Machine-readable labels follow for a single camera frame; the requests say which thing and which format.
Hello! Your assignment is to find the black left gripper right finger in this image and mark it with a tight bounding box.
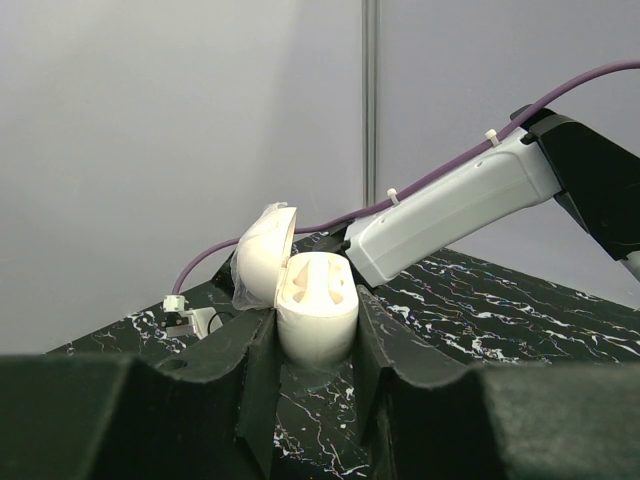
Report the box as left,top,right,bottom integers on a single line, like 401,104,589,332
352,287,639,479

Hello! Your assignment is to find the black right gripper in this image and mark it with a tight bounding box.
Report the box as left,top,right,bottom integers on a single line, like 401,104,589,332
215,235,359,320

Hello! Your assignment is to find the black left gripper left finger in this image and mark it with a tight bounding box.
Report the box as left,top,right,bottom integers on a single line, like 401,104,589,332
1,310,278,479

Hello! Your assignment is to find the white oval charging case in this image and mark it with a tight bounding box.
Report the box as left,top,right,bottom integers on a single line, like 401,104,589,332
231,203,359,370

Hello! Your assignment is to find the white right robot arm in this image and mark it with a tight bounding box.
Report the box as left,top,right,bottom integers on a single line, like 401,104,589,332
229,110,639,311

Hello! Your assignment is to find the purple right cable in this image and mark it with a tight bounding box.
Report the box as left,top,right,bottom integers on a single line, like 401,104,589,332
172,58,640,301

